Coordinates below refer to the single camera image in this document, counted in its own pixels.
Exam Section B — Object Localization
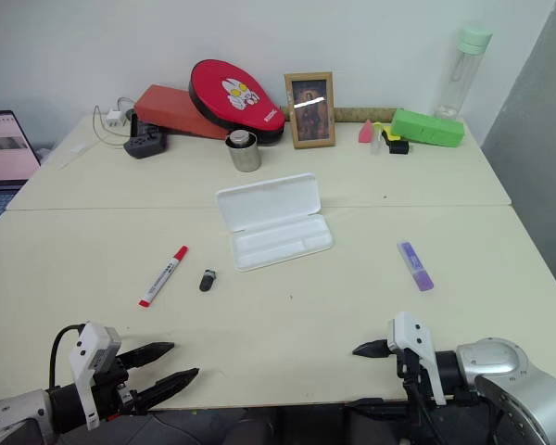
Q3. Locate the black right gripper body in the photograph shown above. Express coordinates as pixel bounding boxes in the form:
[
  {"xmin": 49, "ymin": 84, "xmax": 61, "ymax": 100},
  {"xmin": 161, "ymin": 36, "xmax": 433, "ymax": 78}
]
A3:
[{"xmin": 395, "ymin": 347, "xmax": 436, "ymax": 413}]

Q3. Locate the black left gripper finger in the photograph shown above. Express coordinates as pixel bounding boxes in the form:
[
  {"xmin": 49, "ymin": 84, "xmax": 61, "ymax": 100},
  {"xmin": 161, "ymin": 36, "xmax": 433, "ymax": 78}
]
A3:
[
  {"xmin": 133, "ymin": 367, "xmax": 201, "ymax": 413},
  {"xmin": 116, "ymin": 341, "xmax": 176, "ymax": 371}
]

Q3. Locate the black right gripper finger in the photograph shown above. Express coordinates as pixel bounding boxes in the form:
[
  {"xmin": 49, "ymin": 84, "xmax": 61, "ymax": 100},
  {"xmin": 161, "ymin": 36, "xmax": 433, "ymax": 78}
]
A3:
[
  {"xmin": 345, "ymin": 397, "xmax": 411, "ymax": 414},
  {"xmin": 351, "ymin": 338, "xmax": 392, "ymax": 359}
]

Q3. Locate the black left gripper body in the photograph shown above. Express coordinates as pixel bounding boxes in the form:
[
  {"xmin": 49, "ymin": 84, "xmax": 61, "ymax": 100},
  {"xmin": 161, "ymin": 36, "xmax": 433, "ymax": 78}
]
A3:
[{"xmin": 90, "ymin": 352, "xmax": 139, "ymax": 421}]

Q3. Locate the white plastic case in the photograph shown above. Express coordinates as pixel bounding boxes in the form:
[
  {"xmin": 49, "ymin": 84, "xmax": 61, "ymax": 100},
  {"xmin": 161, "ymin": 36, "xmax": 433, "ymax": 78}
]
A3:
[{"xmin": 215, "ymin": 172, "xmax": 335, "ymax": 273}]

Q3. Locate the red paddle case with cartoon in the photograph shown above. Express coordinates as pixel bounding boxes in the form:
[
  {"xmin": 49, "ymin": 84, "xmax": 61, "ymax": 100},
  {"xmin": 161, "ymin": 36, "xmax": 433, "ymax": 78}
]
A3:
[{"xmin": 187, "ymin": 57, "xmax": 287, "ymax": 146}]

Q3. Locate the red and white marker pen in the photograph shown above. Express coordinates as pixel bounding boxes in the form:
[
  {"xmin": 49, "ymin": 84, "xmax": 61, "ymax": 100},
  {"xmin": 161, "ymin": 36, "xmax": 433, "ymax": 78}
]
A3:
[{"xmin": 136, "ymin": 245, "xmax": 190, "ymax": 310}]

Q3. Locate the small black cap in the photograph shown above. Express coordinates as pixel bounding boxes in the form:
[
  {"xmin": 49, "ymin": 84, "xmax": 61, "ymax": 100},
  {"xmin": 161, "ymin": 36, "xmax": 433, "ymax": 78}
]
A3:
[{"xmin": 198, "ymin": 267, "xmax": 220, "ymax": 293}]

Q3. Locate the purple highlighter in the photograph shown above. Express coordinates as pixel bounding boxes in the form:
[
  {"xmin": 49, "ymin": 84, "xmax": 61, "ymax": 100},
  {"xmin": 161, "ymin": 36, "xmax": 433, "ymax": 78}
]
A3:
[{"xmin": 396, "ymin": 240, "xmax": 436, "ymax": 293}]

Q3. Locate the black game controller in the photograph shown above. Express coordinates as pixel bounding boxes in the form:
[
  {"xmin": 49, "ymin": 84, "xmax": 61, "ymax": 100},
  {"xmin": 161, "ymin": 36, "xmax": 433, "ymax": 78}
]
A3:
[{"xmin": 122, "ymin": 112, "xmax": 170, "ymax": 160}]

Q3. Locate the yellow plastic piece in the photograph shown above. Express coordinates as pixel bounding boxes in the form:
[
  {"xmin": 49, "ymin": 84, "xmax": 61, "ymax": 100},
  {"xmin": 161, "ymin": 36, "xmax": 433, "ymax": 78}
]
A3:
[{"xmin": 373, "ymin": 121, "xmax": 403, "ymax": 143}]

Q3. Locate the steel canister with lid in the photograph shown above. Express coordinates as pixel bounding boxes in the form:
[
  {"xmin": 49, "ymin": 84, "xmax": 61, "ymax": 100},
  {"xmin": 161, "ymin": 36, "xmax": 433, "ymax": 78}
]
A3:
[{"xmin": 224, "ymin": 129, "xmax": 262, "ymax": 173}]

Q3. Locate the green foam block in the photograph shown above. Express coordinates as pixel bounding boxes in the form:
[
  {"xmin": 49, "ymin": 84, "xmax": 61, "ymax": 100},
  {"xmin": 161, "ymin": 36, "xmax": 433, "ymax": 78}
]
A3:
[{"xmin": 390, "ymin": 108, "xmax": 466, "ymax": 149}]

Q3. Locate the brown cardboard tube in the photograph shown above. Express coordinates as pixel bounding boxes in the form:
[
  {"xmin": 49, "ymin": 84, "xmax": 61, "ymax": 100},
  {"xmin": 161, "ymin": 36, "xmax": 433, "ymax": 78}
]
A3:
[{"xmin": 279, "ymin": 106, "xmax": 400, "ymax": 123}]

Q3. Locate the red cardboard box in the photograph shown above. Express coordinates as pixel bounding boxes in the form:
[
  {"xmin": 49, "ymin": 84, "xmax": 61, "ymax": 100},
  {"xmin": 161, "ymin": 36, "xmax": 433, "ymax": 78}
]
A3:
[{"xmin": 133, "ymin": 83, "xmax": 234, "ymax": 141}]

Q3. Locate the open laptop computer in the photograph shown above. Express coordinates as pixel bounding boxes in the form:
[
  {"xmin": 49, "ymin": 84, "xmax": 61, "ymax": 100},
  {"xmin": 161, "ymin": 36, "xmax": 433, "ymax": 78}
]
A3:
[{"xmin": 0, "ymin": 109, "xmax": 44, "ymax": 238}]

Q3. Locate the clear bottle with green lid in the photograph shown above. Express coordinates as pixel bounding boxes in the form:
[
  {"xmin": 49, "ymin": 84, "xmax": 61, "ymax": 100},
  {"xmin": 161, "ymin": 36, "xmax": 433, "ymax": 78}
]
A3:
[{"xmin": 434, "ymin": 25, "xmax": 494, "ymax": 123}]

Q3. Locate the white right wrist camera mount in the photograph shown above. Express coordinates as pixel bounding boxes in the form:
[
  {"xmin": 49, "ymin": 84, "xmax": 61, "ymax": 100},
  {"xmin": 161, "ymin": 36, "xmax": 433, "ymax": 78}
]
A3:
[{"xmin": 386, "ymin": 311, "xmax": 448, "ymax": 407}]

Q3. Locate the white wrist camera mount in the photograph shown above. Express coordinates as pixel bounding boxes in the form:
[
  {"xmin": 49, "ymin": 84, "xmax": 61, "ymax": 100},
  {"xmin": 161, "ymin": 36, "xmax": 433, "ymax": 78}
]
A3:
[
  {"xmin": 386, "ymin": 311, "xmax": 448, "ymax": 407},
  {"xmin": 69, "ymin": 321, "xmax": 123, "ymax": 432}
]

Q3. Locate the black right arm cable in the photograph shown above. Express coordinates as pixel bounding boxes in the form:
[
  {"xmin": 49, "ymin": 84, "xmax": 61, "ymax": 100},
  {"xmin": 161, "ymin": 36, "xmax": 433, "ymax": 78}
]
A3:
[{"xmin": 410, "ymin": 384, "xmax": 449, "ymax": 445}]

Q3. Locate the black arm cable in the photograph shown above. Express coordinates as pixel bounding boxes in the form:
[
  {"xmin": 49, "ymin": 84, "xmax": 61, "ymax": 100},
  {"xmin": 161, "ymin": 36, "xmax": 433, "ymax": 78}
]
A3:
[
  {"xmin": 48, "ymin": 324, "xmax": 86, "ymax": 388},
  {"xmin": 410, "ymin": 384, "xmax": 449, "ymax": 445}
]

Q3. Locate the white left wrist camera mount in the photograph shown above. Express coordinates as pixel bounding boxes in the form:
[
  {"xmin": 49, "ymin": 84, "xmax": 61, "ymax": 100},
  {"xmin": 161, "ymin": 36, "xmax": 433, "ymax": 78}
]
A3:
[{"xmin": 69, "ymin": 321, "xmax": 123, "ymax": 432}]

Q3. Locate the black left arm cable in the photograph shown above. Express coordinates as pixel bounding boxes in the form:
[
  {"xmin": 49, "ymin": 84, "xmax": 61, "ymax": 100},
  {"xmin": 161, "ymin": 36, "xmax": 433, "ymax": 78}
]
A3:
[{"xmin": 48, "ymin": 324, "xmax": 86, "ymax": 388}]

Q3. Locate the thin white charger cable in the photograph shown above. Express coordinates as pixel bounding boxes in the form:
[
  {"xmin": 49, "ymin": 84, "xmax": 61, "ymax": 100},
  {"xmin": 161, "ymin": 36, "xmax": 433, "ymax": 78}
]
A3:
[{"xmin": 92, "ymin": 95, "xmax": 136, "ymax": 150}]

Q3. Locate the wooden picture frame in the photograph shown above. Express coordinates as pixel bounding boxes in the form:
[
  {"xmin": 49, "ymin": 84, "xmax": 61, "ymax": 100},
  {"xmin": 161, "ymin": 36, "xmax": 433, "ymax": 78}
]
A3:
[{"xmin": 284, "ymin": 70, "xmax": 337, "ymax": 150}]

